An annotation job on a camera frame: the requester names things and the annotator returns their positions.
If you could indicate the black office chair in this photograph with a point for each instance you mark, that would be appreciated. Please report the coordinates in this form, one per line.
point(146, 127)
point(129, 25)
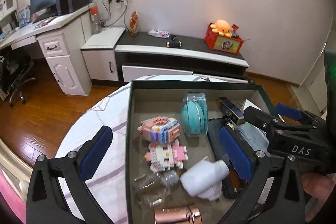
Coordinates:
point(15, 66)

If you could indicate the black white TV cabinet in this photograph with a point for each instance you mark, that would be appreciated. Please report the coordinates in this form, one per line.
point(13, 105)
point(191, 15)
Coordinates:
point(115, 55)

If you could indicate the red toy crate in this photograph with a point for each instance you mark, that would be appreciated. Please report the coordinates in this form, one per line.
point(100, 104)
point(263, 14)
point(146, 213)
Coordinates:
point(223, 43)

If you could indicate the packet on cabinet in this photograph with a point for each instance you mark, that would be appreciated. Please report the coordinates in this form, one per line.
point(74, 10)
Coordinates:
point(159, 34)

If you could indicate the white pink block figure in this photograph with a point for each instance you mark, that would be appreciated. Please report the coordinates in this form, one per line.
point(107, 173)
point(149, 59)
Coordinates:
point(164, 157)

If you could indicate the person's right hand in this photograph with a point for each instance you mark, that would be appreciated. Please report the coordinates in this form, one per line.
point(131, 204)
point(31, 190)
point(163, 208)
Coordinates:
point(319, 187)

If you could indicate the rose gold metal tin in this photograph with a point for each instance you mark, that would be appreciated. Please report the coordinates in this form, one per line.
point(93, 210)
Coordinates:
point(185, 214)

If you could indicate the small black device on cabinet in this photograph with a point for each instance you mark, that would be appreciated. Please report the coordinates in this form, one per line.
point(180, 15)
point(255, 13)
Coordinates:
point(173, 42)

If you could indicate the white desk with drawers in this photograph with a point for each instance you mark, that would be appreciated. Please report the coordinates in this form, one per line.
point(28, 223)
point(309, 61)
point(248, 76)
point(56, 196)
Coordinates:
point(60, 41)

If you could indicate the orange cap water bottle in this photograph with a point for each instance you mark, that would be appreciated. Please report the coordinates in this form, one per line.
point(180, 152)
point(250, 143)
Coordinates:
point(95, 20)

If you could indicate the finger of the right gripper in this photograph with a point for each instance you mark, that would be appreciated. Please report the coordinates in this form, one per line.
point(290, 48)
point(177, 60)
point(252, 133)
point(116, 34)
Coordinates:
point(302, 116)
point(262, 120)

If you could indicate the orange octopus plush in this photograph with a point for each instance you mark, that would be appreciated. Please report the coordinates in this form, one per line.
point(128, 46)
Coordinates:
point(222, 28)

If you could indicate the pink pastel block donut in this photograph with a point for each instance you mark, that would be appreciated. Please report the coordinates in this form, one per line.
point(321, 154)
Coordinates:
point(160, 130)

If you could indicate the clear plastic bag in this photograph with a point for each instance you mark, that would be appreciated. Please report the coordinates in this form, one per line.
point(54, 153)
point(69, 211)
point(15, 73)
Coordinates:
point(154, 189)

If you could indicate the orange snack bag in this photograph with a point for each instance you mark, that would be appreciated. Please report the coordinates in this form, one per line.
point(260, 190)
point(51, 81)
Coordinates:
point(134, 24)

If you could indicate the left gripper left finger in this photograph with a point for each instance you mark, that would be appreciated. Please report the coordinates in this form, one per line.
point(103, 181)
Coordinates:
point(46, 202)

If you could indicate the clear dental flosser box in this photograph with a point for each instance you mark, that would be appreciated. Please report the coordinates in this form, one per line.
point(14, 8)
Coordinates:
point(255, 137)

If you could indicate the white plastic dryer shell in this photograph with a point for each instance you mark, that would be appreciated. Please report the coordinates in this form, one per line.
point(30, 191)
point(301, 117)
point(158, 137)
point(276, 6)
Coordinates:
point(204, 179)

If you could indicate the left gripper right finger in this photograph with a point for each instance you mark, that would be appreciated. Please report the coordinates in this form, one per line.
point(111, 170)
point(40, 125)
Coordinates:
point(286, 197)

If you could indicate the blue yellow small box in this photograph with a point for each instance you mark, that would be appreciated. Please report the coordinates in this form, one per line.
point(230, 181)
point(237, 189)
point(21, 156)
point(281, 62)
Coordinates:
point(230, 111)

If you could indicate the teal oval clear case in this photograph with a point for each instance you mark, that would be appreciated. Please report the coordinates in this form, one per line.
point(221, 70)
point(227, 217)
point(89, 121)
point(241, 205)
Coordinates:
point(194, 114)

